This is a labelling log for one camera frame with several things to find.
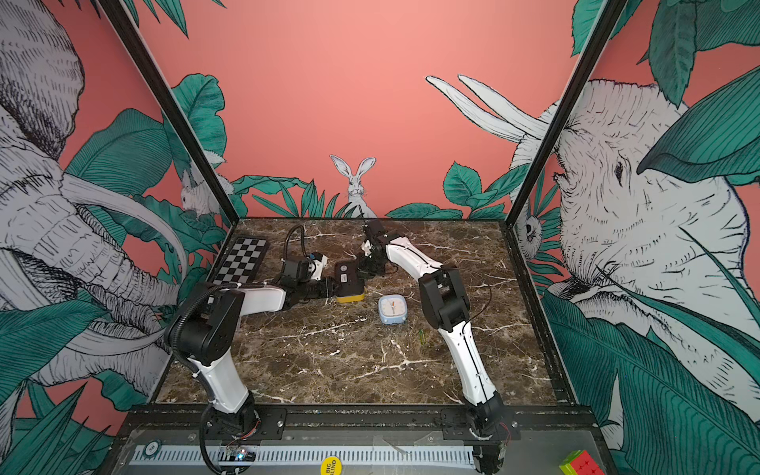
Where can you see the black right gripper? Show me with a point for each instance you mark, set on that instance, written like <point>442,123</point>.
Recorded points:
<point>362,266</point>

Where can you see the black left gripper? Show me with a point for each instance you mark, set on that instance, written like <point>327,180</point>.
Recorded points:
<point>329,286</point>

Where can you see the yellow square alarm clock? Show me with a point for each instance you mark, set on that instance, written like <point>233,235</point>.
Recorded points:
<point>349,285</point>

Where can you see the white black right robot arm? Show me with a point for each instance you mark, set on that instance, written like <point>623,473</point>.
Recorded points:
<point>446,306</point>

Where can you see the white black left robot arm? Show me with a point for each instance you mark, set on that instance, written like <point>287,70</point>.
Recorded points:
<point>202,333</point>

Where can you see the light blue small alarm clock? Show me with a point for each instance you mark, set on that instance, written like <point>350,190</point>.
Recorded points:
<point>393,309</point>

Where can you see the black white chessboard box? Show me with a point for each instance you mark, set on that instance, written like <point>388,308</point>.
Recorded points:
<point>243,261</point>

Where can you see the yellow round sticker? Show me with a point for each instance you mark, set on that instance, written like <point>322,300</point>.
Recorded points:
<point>332,465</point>

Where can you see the colourful puzzle cube on ledge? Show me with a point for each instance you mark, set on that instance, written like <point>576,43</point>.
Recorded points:
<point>580,462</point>

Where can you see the white perforated rail strip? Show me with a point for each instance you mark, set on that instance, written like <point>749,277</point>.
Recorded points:
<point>451,456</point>

